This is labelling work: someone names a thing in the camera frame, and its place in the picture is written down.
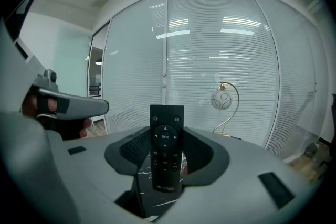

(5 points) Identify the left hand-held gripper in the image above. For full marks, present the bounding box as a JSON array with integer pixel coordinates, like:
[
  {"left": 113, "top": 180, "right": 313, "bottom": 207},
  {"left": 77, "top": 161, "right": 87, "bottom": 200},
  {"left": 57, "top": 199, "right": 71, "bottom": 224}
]
[{"left": 0, "top": 17, "right": 110, "bottom": 121}]

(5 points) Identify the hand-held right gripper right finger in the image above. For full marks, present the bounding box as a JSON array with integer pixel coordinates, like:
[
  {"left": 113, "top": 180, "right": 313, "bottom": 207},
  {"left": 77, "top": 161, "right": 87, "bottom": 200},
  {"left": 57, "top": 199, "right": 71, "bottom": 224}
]
[{"left": 154, "top": 125, "right": 324, "bottom": 224}]

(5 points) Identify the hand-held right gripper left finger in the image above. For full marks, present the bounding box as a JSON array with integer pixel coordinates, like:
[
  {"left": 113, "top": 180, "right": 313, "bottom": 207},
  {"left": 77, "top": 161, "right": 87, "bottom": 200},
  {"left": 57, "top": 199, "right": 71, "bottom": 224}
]
[{"left": 0, "top": 112, "right": 152, "bottom": 224}]

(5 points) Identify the black remote control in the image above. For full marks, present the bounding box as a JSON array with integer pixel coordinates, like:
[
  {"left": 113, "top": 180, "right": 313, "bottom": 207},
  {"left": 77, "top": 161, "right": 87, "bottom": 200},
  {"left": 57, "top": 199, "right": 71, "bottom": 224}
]
[{"left": 149, "top": 104, "right": 185, "bottom": 194}]

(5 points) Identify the person's left hand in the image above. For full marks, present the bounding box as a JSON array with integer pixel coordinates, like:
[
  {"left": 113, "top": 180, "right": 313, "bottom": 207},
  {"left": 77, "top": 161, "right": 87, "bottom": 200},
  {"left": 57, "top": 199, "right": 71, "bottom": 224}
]
[{"left": 20, "top": 93, "right": 92, "bottom": 141}]

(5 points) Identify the round black marble table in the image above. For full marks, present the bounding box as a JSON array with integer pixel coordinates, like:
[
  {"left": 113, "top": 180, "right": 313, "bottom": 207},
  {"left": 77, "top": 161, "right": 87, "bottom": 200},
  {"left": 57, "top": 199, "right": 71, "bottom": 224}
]
[{"left": 115, "top": 154, "right": 190, "bottom": 220}]

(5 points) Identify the gold lamp with globe shade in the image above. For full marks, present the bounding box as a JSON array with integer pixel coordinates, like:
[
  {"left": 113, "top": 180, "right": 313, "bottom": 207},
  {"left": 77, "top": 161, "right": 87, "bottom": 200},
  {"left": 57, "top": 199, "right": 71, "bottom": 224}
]
[{"left": 209, "top": 81, "right": 240, "bottom": 137}]

